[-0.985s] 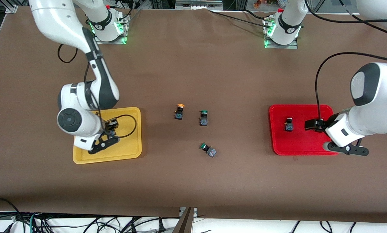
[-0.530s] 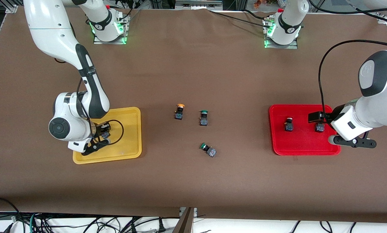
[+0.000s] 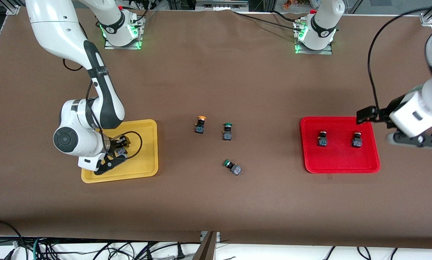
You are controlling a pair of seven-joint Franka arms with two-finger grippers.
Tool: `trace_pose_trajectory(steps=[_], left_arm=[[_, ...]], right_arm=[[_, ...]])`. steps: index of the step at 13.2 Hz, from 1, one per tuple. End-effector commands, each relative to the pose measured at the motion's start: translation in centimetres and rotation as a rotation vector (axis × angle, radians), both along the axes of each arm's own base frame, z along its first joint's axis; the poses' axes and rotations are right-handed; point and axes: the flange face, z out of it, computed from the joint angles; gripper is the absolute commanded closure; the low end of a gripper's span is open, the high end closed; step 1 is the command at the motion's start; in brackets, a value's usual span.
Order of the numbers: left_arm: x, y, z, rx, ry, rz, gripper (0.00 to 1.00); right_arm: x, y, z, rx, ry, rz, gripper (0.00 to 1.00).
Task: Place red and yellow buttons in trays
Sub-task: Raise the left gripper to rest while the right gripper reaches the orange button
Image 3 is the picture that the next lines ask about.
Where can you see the yellow push button switch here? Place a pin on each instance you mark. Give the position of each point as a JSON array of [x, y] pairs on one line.
[[200, 128], [121, 152]]

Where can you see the grey metal rail fixture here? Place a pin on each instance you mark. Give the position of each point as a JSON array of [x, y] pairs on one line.
[[221, 4]]

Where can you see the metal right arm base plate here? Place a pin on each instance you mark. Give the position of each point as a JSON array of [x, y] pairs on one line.
[[109, 46]]

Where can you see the green push button switch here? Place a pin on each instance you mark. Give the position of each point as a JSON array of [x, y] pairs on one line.
[[236, 169], [227, 135]]

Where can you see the angled metal support beam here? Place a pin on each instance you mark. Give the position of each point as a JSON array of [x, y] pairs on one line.
[[206, 251]]

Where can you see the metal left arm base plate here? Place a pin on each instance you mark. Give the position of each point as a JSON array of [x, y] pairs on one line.
[[326, 51]]

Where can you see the brown table cover mat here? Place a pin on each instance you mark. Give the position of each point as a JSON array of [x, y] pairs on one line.
[[216, 202]]

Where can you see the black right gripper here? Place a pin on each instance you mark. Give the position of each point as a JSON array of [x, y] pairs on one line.
[[115, 142]]

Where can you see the yellow plastic tray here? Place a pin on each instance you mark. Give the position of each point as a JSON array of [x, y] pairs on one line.
[[147, 166]]

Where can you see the red push button switch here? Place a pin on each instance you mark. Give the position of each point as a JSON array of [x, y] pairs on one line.
[[357, 143], [322, 142]]

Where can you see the black power plug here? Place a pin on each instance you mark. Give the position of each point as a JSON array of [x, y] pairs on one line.
[[180, 252]]

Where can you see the aluminium corner bracket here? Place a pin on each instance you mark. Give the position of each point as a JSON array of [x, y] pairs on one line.
[[426, 19], [13, 10]]

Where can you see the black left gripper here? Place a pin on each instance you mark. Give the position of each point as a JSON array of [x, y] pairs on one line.
[[391, 108]]

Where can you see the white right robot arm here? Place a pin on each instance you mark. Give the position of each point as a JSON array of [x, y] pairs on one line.
[[57, 32]]

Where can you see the red plastic tray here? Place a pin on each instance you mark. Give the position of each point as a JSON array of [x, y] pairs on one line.
[[340, 159]]

